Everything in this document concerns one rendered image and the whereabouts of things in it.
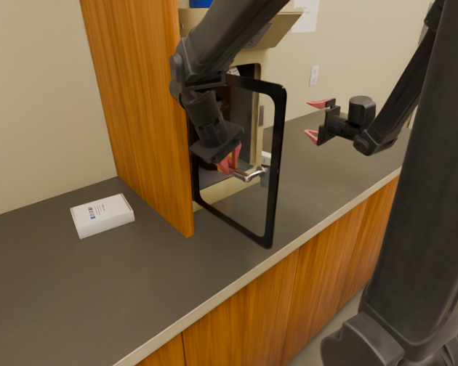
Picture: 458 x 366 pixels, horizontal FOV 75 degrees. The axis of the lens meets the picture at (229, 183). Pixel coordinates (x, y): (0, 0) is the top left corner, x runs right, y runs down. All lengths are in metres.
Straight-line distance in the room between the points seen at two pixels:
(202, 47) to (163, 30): 0.24
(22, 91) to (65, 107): 0.12
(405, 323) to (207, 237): 0.67
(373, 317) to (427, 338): 0.04
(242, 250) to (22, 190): 0.77
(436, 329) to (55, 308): 0.71
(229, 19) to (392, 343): 0.34
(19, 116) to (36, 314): 0.61
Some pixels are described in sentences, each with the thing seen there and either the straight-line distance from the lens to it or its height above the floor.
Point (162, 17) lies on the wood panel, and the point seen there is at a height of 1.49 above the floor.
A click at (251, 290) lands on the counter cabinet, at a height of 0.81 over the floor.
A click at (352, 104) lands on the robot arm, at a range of 0.89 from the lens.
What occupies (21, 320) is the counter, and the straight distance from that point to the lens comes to 0.82.
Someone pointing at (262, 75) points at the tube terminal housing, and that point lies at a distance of 0.99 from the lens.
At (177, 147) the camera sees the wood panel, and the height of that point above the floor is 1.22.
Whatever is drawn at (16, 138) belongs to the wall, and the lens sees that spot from 1.15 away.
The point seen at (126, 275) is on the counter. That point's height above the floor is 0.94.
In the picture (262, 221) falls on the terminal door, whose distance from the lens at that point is 0.72.
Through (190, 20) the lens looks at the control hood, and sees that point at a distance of 0.74.
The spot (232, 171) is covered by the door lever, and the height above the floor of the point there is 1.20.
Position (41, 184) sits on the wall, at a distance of 1.22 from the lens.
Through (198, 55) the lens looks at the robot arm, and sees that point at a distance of 0.46.
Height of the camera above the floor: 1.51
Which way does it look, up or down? 30 degrees down
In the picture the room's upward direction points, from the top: straight up
